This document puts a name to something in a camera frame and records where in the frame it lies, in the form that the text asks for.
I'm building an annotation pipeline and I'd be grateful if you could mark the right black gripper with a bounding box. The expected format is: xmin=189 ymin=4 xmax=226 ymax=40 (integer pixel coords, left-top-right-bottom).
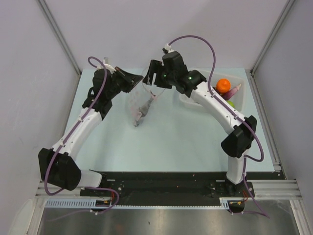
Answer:
xmin=143 ymin=60 xmax=177 ymax=90

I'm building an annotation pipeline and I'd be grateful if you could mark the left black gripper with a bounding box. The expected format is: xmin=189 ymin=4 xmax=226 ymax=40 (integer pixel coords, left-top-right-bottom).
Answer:
xmin=106 ymin=67 xmax=143 ymax=99

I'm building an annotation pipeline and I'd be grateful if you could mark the clear zip top bag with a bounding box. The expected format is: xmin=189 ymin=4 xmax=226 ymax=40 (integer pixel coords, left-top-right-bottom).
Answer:
xmin=126 ymin=80 xmax=165 ymax=127

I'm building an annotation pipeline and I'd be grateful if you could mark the grey toy fish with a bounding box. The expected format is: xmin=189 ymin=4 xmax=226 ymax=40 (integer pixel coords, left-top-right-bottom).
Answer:
xmin=133 ymin=95 xmax=156 ymax=127

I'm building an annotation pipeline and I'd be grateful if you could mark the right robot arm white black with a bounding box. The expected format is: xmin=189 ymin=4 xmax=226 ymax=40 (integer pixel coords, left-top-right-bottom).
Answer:
xmin=143 ymin=51 xmax=257 ymax=196

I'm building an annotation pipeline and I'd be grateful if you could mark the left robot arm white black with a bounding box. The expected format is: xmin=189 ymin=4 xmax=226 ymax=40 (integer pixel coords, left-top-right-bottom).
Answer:
xmin=38 ymin=65 xmax=143 ymax=196

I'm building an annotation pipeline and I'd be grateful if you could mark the orange toy tangerine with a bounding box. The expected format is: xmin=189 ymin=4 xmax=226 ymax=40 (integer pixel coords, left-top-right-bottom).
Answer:
xmin=216 ymin=78 xmax=231 ymax=94

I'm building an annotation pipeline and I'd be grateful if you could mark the purple toy eggplant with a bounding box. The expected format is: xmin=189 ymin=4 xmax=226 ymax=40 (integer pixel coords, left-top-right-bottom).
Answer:
xmin=222 ymin=84 xmax=242 ymax=100

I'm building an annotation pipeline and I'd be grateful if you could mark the green toy apple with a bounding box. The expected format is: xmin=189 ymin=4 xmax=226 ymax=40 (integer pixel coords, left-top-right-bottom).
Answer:
xmin=227 ymin=100 xmax=235 ymax=108

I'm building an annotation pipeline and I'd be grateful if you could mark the white plastic basket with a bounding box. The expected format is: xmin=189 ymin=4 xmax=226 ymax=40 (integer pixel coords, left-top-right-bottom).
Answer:
xmin=178 ymin=68 xmax=246 ymax=113

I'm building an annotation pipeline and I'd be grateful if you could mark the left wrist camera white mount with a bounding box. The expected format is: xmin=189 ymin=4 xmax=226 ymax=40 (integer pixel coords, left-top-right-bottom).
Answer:
xmin=103 ymin=57 xmax=116 ymax=73

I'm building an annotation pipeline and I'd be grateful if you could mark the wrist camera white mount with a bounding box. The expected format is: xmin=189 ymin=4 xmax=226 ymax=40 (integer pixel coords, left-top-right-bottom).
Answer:
xmin=162 ymin=44 xmax=175 ymax=54
xmin=103 ymin=57 xmax=116 ymax=73

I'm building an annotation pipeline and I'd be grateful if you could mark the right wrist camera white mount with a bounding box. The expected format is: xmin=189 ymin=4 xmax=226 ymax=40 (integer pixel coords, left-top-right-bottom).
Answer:
xmin=162 ymin=44 xmax=175 ymax=54

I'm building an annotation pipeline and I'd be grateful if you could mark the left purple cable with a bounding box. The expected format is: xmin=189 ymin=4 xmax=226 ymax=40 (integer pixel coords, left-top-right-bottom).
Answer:
xmin=44 ymin=56 xmax=120 ymax=222

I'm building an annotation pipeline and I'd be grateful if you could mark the purple cable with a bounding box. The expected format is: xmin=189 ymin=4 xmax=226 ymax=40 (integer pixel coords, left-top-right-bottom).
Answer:
xmin=44 ymin=56 xmax=120 ymax=222
xmin=168 ymin=35 xmax=271 ymax=219

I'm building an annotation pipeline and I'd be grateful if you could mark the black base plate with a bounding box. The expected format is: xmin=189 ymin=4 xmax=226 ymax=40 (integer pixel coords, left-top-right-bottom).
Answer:
xmin=79 ymin=171 xmax=287 ymax=206

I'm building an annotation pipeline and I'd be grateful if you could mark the left aluminium corner post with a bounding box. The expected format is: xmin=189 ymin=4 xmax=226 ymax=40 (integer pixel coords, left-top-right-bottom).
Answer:
xmin=36 ymin=0 xmax=82 ymax=77

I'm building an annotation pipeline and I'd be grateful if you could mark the aluminium corner post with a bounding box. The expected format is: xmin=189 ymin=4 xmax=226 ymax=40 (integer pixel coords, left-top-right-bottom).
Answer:
xmin=36 ymin=0 xmax=82 ymax=77
xmin=250 ymin=0 xmax=297 ymax=75

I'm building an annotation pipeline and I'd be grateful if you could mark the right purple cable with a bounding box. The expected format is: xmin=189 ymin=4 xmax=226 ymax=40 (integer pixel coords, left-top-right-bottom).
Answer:
xmin=168 ymin=35 xmax=271 ymax=219

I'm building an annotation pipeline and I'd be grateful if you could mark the white slotted cable duct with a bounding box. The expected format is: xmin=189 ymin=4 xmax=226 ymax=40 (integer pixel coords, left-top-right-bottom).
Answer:
xmin=46 ymin=197 xmax=245 ymax=211

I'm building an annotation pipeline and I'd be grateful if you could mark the right aluminium corner post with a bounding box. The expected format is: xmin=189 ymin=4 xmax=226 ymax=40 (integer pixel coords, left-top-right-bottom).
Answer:
xmin=250 ymin=0 xmax=297 ymax=75

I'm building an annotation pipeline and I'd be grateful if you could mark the right aluminium side rail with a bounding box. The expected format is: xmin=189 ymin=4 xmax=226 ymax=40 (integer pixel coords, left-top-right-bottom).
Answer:
xmin=246 ymin=70 xmax=283 ymax=172

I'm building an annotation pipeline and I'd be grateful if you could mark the aluminium front rail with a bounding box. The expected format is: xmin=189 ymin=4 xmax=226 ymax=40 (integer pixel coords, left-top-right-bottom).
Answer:
xmin=45 ymin=180 xmax=301 ymax=212

